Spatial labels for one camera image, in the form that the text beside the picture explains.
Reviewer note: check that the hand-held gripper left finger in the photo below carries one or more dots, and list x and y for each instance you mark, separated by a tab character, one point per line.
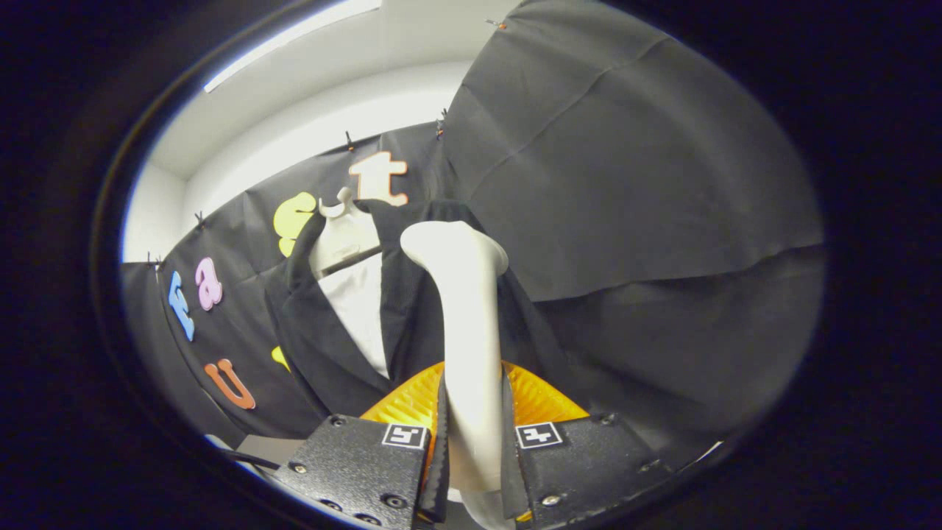
439	478

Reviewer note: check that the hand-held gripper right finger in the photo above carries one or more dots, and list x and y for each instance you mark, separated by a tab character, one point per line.
511	471

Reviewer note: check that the white garment steamer head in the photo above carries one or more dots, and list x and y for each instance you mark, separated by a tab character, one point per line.
471	353

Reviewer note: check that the black blazer jacket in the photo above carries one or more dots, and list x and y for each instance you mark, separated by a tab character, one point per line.
324	346

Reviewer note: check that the grey cabinet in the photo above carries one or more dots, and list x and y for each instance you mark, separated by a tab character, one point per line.
272	445

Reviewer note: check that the white padded ironing board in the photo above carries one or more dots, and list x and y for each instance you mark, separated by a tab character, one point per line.
360	309

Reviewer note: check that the black backdrop cloth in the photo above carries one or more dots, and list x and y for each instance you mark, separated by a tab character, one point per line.
662	184

